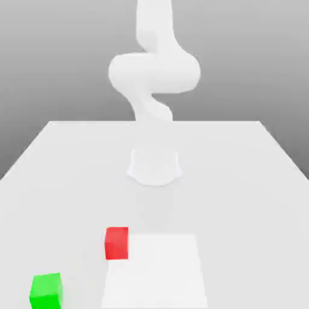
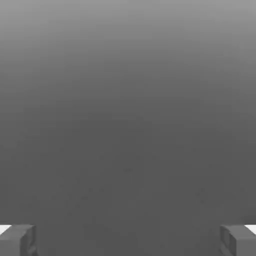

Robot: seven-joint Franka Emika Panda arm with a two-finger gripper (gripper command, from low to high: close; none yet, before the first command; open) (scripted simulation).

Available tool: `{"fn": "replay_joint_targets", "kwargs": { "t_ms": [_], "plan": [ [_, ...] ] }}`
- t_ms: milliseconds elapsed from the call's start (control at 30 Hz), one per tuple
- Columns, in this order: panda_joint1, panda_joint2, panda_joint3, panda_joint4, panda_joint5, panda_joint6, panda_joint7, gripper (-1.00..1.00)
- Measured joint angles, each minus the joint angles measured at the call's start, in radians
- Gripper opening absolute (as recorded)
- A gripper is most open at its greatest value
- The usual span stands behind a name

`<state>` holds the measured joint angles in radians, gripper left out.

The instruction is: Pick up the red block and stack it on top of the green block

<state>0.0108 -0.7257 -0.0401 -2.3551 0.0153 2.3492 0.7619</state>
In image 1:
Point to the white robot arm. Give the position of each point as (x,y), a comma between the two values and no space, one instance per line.
(154,72)

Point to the small red cube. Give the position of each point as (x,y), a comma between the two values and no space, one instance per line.
(116,243)

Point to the small green cube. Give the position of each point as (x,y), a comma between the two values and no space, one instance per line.
(45,291)

